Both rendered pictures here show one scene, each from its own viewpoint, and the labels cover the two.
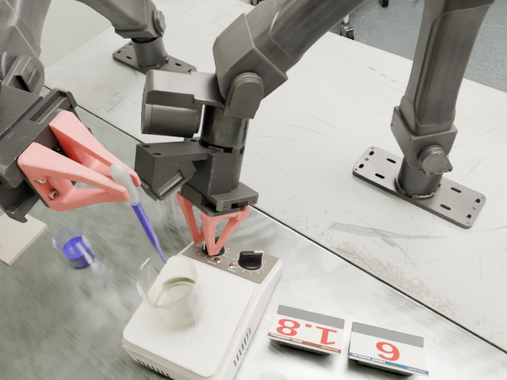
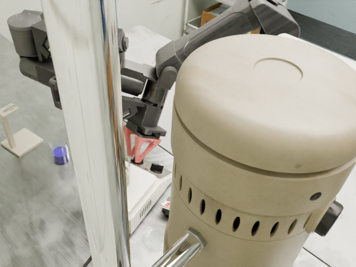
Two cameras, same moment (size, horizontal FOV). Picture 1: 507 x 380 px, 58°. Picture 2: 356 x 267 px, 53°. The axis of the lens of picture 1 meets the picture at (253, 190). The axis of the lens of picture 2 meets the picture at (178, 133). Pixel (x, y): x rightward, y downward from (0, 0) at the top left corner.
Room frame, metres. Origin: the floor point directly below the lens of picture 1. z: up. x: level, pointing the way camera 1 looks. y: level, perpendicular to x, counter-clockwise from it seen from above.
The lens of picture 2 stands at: (-0.29, 0.00, 1.61)
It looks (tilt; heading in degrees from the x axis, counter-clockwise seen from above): 42 degrees down; 357
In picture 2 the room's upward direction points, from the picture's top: 5 degrees clockwise
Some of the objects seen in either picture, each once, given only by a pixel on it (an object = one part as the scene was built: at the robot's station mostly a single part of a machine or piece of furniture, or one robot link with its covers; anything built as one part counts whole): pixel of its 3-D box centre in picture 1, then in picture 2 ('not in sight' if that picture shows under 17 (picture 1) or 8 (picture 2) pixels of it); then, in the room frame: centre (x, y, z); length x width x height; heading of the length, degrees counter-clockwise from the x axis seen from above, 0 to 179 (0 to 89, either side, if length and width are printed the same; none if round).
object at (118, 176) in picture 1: (123, 187); not in sight; (0.23, 0.10, 1.22); 0.01 x 0.01 x 0.04; 60
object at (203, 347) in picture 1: (190, 311); (121, 184); (0.23, 0.09, 0.98); 0.12 x 0.12 x 0.01; 61
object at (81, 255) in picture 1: (75, 246); (60, 151); (0.37, 0.27, 0.93); 0.04 x 0.04 x 0.06
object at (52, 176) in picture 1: (89, 164); not in sight; (0.26, 0.13, 1.22); 0.09 x 0.07 x 0.07; 61
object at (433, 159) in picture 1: (425, 144); not in sight; (0.43, -0.25, 1.00); 0.09 x 0.06 x 0.06; 5
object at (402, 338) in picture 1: (388, 347); not in sight; (0.18, -0.14, 0.92); 0.09 x 0.06 x 0.04; 70
